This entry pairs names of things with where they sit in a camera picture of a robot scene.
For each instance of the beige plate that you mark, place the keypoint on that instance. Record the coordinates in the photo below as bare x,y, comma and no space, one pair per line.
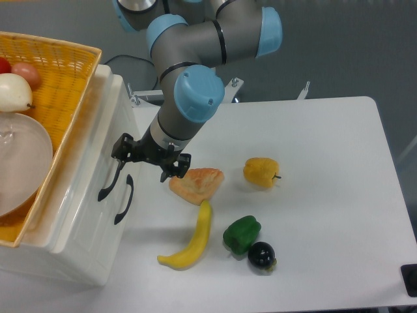
25,160

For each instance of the middle metal table bracket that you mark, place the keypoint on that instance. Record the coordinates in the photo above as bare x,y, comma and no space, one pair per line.
231,90

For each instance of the dark purple eggplant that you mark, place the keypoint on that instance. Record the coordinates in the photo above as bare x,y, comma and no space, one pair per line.
262,256

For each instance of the black corner device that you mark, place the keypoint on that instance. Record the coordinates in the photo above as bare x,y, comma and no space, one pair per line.
409,274

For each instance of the metal table bracket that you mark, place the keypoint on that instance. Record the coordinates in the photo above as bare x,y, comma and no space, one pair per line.
231,90
304,92
134,99

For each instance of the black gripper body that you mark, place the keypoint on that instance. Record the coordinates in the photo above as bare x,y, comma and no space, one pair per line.
147,150

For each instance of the yellow banana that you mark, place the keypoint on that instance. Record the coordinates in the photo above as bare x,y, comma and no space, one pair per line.
197,245

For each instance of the yellow woven basket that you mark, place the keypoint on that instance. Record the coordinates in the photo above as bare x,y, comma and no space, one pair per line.
66,69

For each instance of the white drawer cabinet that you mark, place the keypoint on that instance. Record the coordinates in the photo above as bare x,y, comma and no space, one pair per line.
35,255

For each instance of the toasted bread slice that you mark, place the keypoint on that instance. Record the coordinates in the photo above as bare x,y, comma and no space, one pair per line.
197,185

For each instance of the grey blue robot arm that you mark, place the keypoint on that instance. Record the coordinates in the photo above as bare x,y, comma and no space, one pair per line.
185,48

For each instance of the red tomato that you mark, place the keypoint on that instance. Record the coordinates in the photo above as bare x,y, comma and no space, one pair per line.
5,66

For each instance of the left metal table bracket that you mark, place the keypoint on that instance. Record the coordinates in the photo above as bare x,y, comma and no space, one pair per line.
134,99

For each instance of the white pear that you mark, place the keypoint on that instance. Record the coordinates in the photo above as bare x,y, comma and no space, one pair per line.
16,94

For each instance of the right metal table bracket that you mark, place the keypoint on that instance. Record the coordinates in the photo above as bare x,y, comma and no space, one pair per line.
304,92

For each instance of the lower white drawer black handle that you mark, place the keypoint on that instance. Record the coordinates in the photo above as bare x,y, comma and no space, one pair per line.
127,198

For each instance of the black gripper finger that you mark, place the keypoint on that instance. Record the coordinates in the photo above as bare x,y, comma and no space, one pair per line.
177,167
122,150

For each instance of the yellow bell pepper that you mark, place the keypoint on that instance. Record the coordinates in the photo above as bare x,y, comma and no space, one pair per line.
262,171

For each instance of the green bell pepper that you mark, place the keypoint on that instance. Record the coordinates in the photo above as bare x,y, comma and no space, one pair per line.
241,234

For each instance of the pink peach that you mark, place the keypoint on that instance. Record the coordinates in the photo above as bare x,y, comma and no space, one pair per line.
29,73

